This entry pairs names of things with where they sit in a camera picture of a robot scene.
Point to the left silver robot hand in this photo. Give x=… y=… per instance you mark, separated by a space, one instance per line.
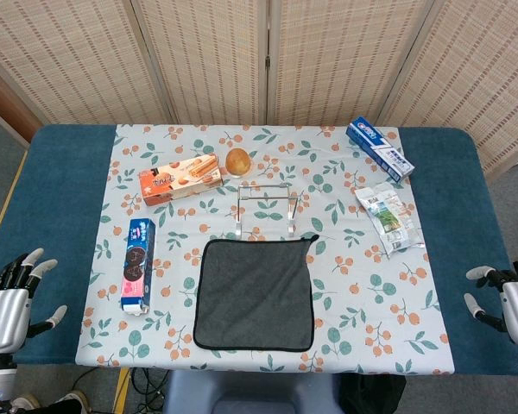
x=2 y=315

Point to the grey and blue cloth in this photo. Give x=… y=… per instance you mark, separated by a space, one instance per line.
x=254 y=293

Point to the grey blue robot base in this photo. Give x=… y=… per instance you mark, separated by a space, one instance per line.
x=250 y=394

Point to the white sneaker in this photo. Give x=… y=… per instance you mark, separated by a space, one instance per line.
x=71 y=399

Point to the teal blue table cover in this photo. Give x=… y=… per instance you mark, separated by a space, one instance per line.
x=56 y=207

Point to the blue chocolate cookie box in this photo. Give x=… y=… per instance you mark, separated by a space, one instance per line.
x=137 y=267

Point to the floral orange berry tablecloth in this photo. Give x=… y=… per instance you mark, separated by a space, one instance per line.
x=362 y=310

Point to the silver green snack bag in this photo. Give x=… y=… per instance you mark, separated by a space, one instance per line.
x=388 y=217

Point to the black bag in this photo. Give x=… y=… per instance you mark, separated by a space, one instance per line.
x=371 y=394

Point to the brown wooden board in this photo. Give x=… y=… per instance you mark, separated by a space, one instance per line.
x=4 y=103

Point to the blue white toothpaste box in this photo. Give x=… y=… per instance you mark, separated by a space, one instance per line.
x=377 y=148

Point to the orange biscuit box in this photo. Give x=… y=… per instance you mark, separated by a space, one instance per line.
x=177 y=181

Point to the brown bread bun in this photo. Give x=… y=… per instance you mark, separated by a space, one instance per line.
x=238 y=161

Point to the woven folding screen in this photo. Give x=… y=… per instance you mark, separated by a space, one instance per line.
x=207 y=56

